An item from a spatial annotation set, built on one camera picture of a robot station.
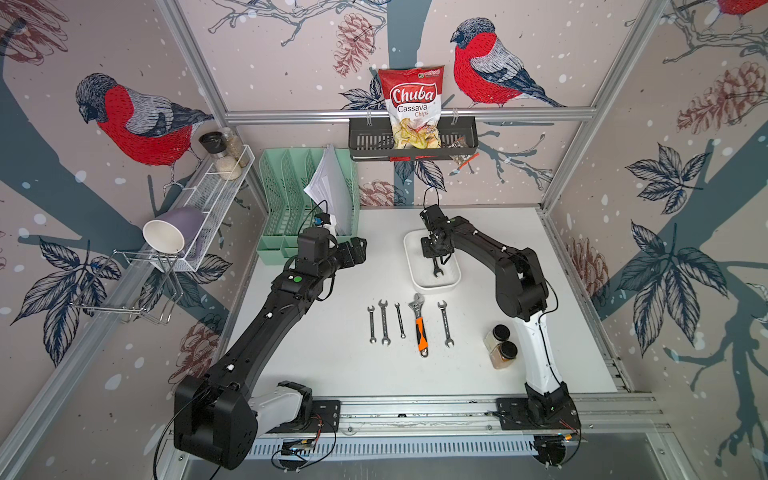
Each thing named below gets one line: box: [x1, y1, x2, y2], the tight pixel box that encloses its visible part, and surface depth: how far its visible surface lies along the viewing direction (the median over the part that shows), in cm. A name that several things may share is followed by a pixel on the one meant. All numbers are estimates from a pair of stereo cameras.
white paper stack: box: [304, 144, 353, 236], surface depth 97 cm
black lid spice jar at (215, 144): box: [198, 131, 242, 180], surface depth 83 cm
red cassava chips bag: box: [378, 66, 445, 149], surface depth 84 cm
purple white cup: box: [142, 207, 206, 254], surface depth 63 cm
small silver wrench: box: [367, 305, 377, 344], surface depth 91 cm
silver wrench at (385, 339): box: [378, 299, 391, 347], surface depth 92 cm
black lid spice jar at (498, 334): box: [483, 324, 511, 353], surface depth 79 cm
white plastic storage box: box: [403, 228, 461, 294], surface depth 100 cm
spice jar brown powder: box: [489, 341, 518, 369], surface depth 76 cm
